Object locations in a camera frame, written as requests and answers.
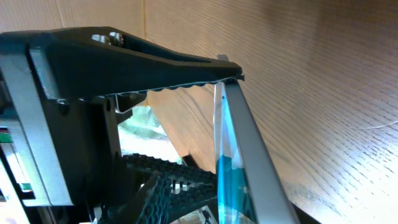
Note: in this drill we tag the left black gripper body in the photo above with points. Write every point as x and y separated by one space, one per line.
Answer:
59 139

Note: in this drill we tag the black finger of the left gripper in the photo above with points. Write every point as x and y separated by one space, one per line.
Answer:
163 191
124 62

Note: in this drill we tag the teal screen Galaxy smartphone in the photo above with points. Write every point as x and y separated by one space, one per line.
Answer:
249 189

